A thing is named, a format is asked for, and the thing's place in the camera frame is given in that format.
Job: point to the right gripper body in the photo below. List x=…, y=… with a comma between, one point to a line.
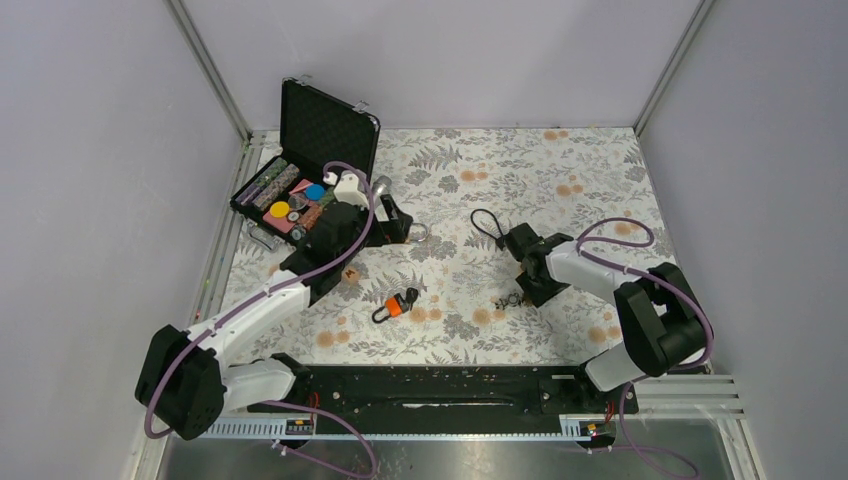
x=539, y=288

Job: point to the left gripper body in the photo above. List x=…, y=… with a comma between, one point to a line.
x=384, y=232

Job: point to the large brass padlock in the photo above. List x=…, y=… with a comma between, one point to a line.
x=418, y=232

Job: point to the orange black carabiner clip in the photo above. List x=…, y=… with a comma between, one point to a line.
x=396, y=306

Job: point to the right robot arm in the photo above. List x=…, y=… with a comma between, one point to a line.
x=663, y=327

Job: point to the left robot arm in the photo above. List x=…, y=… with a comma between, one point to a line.
x=189, y=377

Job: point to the floral table mat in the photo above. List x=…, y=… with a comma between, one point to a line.
x=466, y=185

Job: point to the silver microphone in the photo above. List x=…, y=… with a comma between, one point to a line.
x=381, y=186

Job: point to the wooden letter cube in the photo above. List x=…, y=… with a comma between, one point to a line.
x=351, y=275

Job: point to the black poker chip case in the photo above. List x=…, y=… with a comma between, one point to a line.
x=286, y=195

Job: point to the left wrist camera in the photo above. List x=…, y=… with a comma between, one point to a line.
x=347, y=187

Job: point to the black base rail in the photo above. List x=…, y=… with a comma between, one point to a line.
x=435, y=400

